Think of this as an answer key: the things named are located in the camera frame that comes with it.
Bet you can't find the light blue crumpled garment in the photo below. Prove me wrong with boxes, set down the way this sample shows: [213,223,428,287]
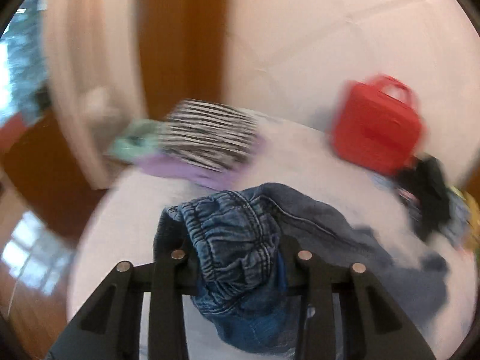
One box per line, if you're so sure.
[443,189,470,248]

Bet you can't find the black white striped folded garment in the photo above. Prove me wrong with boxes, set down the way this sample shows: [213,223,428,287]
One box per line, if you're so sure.
[160,99,258,172]

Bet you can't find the white floral bed sheet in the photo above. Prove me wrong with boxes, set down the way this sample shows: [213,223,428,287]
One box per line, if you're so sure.
[67,114,478,359]

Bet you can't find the black crumpled garment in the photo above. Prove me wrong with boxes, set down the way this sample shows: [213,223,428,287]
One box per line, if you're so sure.
[394,156,451,242]

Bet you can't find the red hard carry case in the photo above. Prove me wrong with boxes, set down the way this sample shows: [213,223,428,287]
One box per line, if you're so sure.
[330,75,424,176]

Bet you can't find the purple folded garment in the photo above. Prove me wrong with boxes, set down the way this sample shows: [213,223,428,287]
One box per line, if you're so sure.
[135,134,264,191]

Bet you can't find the blue denim jeans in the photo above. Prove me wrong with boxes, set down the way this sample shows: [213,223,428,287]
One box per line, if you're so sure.
[153,183,448,354]

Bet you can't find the mint green folded garment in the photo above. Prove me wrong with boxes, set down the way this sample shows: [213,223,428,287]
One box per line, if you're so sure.
[106,119,164,164]

